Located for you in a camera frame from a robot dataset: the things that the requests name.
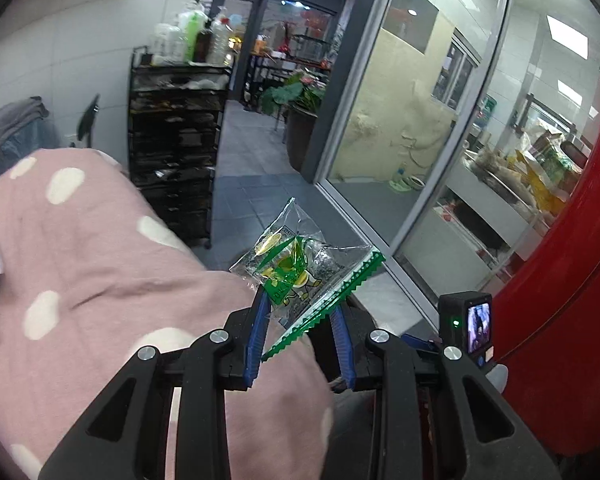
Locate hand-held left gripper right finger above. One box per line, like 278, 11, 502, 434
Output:
329, 302, 564, 480

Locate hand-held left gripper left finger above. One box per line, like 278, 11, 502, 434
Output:
37, 289, 274, 480

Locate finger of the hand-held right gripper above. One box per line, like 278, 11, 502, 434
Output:
401, 333, 439, 357

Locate green snack wrapper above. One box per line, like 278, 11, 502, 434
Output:
228, 197, 385, 363

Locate person's grey trousers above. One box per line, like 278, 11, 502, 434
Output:
325, 389, 381, 480

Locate red glossy panel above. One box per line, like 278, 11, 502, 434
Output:
492, 34, 600, 459

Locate pale green round dish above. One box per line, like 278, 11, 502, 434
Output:
389, 172, 424, 194

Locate glass display counter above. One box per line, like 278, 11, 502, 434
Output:
429, 94, 597, 272

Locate pink polka dot blanket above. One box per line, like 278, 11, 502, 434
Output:
0, 148, 336, 480

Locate black trolley cart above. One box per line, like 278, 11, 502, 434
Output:
127, 45, 236, 250

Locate potted green plant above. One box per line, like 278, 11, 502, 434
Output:
259, 73, 326, 171

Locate glass partition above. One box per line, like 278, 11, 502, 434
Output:
314, 0, 600, 312

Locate black metal rack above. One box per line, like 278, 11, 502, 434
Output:
244, 34, 336, 111

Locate group of bottles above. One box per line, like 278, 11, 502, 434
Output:
149, 0, 234, 67

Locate grey blanket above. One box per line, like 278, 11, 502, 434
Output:
0, 97, 50, 171

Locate dark door frame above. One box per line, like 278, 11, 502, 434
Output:
299, 0, 401, 184

